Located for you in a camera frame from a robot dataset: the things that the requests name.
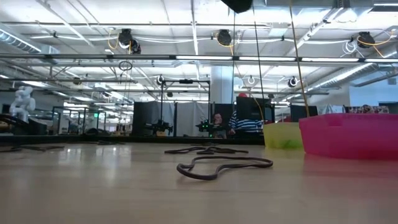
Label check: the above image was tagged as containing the red plastic basket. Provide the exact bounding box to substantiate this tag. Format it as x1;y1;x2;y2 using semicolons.
298;113;398;161

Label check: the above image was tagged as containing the black partition panel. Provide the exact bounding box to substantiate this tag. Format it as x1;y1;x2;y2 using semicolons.
131;100;175;138

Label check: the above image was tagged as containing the colourful patterned board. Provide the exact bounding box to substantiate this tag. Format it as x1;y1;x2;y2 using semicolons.
344;105;391;115

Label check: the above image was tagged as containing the black hanging cable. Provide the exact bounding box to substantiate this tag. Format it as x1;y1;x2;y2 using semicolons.
251;6;267;125

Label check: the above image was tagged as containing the black hanging cable ring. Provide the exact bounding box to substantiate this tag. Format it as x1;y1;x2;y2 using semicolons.
118;59;134;72

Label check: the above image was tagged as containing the white humanoid robot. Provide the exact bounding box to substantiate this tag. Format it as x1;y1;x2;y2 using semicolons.
9;85;37;126

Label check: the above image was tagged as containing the long ceiling light bar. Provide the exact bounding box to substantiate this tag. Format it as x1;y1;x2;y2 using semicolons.
0;53;398;63

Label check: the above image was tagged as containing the black rubber band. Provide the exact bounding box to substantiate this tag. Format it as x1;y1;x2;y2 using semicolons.
164;146;215;156
0;144;65;154
176;155;274;181
198;146;249;156

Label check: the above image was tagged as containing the heap of green rubber bands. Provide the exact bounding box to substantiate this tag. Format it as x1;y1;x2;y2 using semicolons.
269;138;302;150

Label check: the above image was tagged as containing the black ceiling cable reel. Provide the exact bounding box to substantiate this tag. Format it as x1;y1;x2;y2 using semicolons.
356;30;376;49
118;28;142;55
216;29;233;47

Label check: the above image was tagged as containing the yellow hanging cable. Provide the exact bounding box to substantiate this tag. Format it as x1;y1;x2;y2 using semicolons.
289;0;311;118

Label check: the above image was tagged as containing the yellow plastic basket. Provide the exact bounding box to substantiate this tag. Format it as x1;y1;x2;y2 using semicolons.
262;121;304;151

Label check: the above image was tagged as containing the black metal rig frame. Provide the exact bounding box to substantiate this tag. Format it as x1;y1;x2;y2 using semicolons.
159;78;213;138

